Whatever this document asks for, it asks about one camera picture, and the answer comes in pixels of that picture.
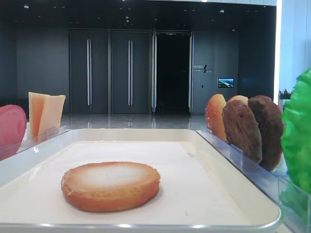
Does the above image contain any green lettuce leaf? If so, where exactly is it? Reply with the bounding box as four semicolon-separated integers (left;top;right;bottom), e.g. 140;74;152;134
279;68;311;219

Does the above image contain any bread slice on tray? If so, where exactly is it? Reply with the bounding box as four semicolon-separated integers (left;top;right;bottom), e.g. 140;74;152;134
61;162;160;213

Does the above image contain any front brown meat patty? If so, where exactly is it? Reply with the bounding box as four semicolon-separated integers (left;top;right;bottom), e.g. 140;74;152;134
222;100;262;164

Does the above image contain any brown meat patty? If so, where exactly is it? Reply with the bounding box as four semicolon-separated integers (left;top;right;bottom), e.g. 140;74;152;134
248;95;284;171
222;100;262;164

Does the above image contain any pale yellow cheese slice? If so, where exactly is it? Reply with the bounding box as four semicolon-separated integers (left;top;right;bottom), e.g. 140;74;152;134
38;95;66;135

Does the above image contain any rear brown meat patty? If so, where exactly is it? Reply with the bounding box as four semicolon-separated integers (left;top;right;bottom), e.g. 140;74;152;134
248;95;284;171

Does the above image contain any orange cheese slice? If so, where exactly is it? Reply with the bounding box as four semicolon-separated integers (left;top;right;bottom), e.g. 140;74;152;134
28;92;49;138

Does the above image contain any outer red tomato slice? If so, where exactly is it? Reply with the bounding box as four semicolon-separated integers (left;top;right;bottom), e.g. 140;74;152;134
0;105;27;147

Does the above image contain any front bun slice right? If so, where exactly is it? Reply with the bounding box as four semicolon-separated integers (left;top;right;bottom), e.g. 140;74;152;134
206;94;227;142

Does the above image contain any bun slice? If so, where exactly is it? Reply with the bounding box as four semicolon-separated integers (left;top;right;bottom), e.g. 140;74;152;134
206;94;227;142
228;95;248;105

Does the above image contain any open glass door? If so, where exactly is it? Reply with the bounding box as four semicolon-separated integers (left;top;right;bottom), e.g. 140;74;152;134
152;30;194;115

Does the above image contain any grey double door middle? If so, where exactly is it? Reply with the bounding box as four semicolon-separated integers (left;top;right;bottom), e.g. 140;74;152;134
111;31;150;114

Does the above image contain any grey double door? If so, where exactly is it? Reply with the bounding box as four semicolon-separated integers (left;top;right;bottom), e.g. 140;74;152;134
111;31;150;114
69;30;108;114

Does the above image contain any white rectangular tray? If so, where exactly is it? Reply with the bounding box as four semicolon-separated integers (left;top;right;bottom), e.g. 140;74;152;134
0;129;284;233

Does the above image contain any rear bun slice right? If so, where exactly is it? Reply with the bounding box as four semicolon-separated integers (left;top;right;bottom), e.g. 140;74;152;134
228;95;248;105

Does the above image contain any grey double door left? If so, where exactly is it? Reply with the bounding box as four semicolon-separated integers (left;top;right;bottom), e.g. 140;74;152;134
69;30;108;114

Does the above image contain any flower planter box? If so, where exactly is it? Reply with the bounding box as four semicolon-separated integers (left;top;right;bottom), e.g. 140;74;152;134
278;89;292;100

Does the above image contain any left clear acrylic rack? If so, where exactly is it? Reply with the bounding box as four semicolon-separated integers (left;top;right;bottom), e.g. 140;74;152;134
0;126;70;161

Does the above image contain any clear acrylic rack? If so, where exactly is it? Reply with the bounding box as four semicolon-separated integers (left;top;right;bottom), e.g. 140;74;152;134
197;127;311;233
0;126;70;161

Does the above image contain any right clear acrylic rack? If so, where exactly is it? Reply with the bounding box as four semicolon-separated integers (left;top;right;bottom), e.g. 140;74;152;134
197;127;311;233

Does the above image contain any wall logo sign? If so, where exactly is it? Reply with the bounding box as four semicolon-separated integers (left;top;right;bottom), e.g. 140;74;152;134
193;65;213;73

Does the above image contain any small wall screen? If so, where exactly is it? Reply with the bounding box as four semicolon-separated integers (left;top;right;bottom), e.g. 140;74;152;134
217;78;234;88

